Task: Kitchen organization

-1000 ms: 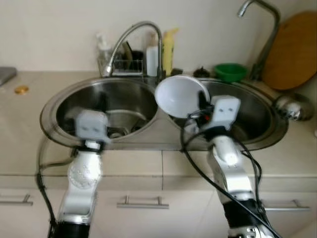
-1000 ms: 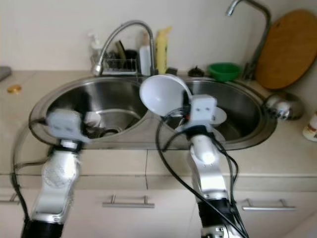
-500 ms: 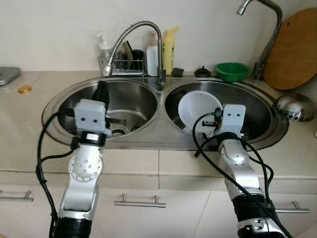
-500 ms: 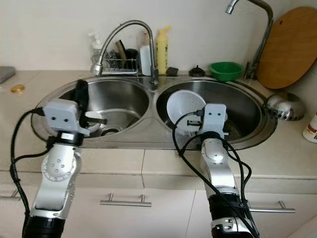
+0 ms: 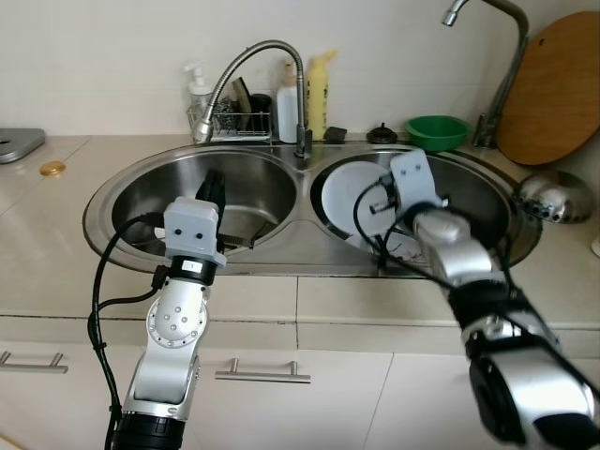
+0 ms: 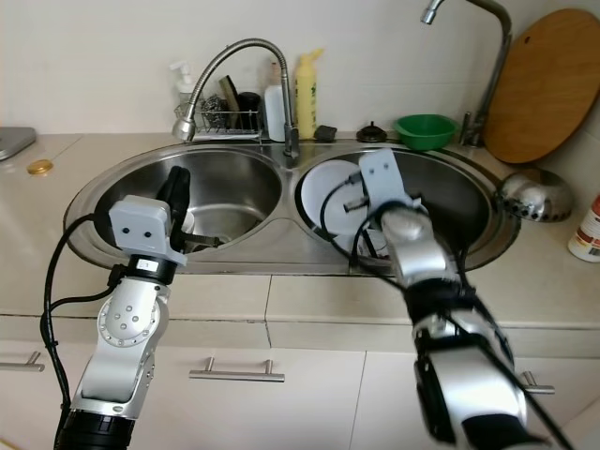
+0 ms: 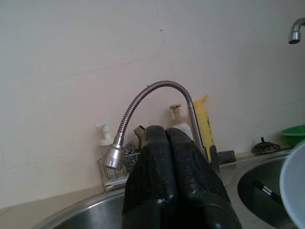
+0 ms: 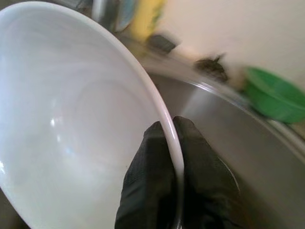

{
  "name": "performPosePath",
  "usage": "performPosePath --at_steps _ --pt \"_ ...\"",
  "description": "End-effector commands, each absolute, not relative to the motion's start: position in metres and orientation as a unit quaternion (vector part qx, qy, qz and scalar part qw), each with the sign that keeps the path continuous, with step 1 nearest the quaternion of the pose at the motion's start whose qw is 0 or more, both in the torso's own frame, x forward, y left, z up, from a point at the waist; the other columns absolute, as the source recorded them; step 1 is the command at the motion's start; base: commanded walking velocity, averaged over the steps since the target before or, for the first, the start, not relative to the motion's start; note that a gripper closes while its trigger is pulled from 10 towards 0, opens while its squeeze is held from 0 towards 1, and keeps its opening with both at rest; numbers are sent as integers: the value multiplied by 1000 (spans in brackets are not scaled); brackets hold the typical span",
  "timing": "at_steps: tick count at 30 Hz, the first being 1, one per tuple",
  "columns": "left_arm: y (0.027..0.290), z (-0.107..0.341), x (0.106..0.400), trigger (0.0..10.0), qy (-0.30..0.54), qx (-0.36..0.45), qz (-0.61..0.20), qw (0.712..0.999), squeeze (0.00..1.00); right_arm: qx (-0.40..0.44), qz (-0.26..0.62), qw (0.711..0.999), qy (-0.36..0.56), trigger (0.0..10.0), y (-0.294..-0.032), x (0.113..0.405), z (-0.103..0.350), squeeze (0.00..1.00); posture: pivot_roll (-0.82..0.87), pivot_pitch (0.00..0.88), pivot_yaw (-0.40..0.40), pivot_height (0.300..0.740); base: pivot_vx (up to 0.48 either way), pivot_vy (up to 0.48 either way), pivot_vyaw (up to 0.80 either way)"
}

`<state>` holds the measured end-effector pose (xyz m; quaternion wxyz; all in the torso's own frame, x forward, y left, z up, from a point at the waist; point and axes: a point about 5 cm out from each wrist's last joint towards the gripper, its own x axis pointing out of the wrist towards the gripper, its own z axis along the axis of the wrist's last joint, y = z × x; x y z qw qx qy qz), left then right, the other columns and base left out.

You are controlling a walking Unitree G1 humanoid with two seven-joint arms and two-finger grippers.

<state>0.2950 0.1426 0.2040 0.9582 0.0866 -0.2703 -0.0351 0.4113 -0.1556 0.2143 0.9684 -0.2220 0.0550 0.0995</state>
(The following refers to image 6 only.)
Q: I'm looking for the tall curved steel faucet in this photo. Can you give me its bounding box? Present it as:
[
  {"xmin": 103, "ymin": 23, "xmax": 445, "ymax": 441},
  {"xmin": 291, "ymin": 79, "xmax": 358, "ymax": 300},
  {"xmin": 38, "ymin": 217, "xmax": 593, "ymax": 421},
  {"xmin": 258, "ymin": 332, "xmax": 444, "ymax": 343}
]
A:
[{"xmin": 420, "ymin": 0, "xmax": 514, "ymax": 147}]

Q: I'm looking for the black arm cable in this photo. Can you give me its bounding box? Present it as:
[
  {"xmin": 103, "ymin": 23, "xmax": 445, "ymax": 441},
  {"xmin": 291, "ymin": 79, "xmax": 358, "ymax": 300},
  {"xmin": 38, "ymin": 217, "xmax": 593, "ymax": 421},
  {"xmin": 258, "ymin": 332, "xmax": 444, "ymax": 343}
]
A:
[
  {"xmin": 40, "ymin": 212, "xmax": 123, "ymax": 450},
  {"xmin": 319, "ymin": 174, "xmax": 413, "ymax": 282}
]

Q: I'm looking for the red white bottle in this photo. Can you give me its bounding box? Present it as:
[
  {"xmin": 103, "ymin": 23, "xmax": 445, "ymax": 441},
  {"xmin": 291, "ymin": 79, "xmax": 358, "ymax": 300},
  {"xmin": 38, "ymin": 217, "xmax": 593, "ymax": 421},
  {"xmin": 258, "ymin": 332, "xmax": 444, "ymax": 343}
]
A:
[{"xmin": 567, "ymin": 192, "xmax": 600, "ymax": 263}]

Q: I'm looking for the yellow dish soap bottle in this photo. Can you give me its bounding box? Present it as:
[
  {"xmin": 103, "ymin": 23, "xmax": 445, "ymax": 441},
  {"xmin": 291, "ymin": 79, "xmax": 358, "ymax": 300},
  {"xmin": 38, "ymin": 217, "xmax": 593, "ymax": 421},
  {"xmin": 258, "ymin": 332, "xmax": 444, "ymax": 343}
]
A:
[{"xmin": 293, "ymin": 49, "xmax": 326, "ymax": 142}]

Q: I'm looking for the clear pump dispenser bottle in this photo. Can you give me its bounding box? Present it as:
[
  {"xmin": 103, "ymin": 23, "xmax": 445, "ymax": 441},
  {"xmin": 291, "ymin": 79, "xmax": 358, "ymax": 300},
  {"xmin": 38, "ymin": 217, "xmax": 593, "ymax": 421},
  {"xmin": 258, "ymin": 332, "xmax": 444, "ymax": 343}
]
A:
[{"xmin": 169, "ymin": 61, "xmax": 200, "ymax": 123}]

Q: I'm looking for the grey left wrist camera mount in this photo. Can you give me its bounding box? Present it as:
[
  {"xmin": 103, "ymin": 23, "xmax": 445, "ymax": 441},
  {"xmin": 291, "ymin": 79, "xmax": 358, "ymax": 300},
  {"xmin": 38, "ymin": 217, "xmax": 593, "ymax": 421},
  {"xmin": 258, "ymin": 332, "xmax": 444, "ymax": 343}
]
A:
[{"xmin": 107, "ymin": 194, "xmax": 188, "ymax": 267}]

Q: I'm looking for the wire sink caddy rack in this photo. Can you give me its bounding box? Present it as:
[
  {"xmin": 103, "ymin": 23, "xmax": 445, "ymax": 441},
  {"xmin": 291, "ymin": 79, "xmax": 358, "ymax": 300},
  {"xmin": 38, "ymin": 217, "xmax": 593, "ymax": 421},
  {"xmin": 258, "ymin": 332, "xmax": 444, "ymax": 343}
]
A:
[{"xmin": 174, "ymin": 101, "xmax": 263, "ymax": 143}]

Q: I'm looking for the stainless steel double sink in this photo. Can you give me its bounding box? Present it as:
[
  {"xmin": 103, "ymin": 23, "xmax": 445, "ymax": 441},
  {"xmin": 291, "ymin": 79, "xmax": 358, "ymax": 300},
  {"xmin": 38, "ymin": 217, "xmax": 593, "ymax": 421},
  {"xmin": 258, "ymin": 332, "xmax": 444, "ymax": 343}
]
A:
[{"xmin": 64, "ymin": 141, "xmax": 523, "ymax": 279}]

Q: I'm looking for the white plastic bottle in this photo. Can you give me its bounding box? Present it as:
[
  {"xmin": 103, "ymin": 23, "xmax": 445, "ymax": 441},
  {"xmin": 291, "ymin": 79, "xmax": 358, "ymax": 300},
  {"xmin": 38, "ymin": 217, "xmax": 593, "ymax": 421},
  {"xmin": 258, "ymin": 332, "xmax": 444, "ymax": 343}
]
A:
[{"xmin": 262, "ymin": 61, "xmax": 289, "ymax": 143}]

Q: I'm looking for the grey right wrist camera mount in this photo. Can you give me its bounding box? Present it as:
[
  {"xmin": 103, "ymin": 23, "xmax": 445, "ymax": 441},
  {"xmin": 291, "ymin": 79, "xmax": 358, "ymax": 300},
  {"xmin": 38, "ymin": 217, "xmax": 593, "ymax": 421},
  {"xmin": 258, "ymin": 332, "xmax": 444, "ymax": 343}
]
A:
[{"xmin": 357, "ymin": 148, "xmax": 425, "ymax": 215}]

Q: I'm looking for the steel cabinet handle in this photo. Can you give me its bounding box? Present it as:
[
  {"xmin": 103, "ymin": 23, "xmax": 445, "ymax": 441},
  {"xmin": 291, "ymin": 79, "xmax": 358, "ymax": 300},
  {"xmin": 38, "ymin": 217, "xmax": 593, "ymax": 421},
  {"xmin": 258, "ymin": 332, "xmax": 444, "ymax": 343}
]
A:
[
  {"xmin": 188, "ymin": 358, "xmax": 286, "ymax": 383},
  {"xmin": 0, "ymin": 352, "xmax": 47, "ymax": 373},
  {"xmin": 518, "ymin": 371, "xmax": 557, "ymax": 396}
]

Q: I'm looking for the thin white plate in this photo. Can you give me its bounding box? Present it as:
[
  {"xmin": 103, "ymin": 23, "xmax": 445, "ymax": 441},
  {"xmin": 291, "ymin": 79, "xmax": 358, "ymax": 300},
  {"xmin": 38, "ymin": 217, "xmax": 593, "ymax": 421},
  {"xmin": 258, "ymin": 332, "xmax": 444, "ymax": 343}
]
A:
[{"xmin": 298, "ymin": 159, "xmax": 367, "ymax": 240}]

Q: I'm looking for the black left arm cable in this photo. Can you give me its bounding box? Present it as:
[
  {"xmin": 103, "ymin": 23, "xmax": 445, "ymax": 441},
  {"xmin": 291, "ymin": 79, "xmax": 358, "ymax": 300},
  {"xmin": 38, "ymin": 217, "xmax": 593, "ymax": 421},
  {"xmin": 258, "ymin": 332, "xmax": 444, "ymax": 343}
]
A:
[{"xmin": 40, "ymin": 212, "xmax": 123, "ymax": 450}]

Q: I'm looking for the dark scrubbing sponge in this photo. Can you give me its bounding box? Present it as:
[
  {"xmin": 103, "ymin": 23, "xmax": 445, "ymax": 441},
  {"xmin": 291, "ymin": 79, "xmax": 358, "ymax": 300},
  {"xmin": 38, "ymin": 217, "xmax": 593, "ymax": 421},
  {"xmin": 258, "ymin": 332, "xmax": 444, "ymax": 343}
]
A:
[{"xmin": 217, "ymin": 75, "xmax": 240, "ymax": 125}]

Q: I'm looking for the black sink stopper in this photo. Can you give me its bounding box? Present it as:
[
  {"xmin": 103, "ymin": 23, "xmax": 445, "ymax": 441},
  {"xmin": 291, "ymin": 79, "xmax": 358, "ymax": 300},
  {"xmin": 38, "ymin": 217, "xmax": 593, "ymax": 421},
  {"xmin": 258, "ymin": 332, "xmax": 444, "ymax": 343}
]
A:
[{"xmin": 354, "ymin": 121, "xmax": 390, "ymax": 144}]

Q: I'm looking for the flexible gooseneck steel faucet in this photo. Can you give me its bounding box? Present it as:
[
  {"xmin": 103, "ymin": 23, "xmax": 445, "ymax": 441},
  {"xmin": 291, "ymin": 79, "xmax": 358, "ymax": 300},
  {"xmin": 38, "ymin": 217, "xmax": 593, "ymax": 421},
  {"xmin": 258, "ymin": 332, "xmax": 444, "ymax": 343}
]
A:
[{"xmin": 186, "ymin": 39, "xmax": 303, "ymax": 160}]

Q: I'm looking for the white plate dark print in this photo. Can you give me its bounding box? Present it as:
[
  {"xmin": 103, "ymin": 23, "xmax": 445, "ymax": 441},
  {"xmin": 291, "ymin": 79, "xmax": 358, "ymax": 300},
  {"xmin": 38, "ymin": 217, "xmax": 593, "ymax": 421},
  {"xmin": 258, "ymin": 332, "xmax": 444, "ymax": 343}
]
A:
[{"xmin": 323, "ymin": 225, "xmax": 397, "ymax": 263}]

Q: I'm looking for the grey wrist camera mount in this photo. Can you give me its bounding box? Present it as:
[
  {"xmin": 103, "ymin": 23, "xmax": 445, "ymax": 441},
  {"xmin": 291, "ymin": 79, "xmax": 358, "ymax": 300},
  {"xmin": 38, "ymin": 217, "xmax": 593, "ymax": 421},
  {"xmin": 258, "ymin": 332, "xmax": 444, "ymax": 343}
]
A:
[
  {"xmin": 357, "ymin": 148, "xmax": 425, "ymax": 215},
  {"xmin": 107, "ymin": 194, "xmax": 188, "ymax": 267}
]

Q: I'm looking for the black cup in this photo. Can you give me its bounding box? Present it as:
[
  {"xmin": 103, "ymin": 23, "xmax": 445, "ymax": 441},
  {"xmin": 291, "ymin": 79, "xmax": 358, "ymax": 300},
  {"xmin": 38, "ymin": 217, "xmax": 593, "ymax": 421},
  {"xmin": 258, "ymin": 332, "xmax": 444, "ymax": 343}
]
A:
[{"xmin": 237, "ymin": 91, "xmax": 262, "ymax": 119}]

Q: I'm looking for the grey flat appliance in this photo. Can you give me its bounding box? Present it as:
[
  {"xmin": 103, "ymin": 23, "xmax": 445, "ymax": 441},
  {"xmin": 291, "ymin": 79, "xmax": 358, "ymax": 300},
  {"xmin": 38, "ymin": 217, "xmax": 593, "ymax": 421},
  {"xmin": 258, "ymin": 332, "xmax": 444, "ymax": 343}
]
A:
[{"xmin": 0, "ymin": 126, "xmax": 38, "ymax": 162}]

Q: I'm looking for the round wooden cutting board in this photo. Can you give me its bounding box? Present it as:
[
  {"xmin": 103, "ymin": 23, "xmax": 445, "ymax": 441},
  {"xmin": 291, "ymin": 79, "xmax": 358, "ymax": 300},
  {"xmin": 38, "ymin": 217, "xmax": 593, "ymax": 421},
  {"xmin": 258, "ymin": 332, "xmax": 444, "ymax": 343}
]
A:
[{"xmin": 483, "ymin": 9, "xmax": 600, "ymax": 166}]

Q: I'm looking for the green plastic bowl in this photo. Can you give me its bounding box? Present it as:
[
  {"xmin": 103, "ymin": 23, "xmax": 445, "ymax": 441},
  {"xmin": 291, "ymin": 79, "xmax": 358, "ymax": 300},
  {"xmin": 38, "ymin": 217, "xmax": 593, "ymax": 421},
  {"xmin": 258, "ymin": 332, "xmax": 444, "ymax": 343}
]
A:
[{"xmin": 394, "ymin": 113, "xmax": 458, "ymax": 152}]

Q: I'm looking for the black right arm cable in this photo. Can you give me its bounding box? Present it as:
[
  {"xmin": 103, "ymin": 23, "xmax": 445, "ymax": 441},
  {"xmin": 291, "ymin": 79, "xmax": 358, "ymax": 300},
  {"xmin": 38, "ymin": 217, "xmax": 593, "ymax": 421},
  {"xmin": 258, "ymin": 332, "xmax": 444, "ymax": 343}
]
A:
[{"xmin": 319, "ymin": 174, "xmax": 413, "ymax": 282}]

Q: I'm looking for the white cabinet door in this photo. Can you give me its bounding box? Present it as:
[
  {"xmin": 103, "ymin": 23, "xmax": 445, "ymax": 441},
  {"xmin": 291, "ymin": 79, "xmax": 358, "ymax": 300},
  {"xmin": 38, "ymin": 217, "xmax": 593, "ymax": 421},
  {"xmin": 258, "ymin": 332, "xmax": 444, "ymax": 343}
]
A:
[
  {"xmin": 164, "ymin": 349, "xmax": 367, "ymax": 450},
  {"xmin": 0, "ymin": 339, "xmax": 76, "ymax": 450},
  {"xmin": 347, "ymin": 352, "xmax": 600, "ymax": 450}
]

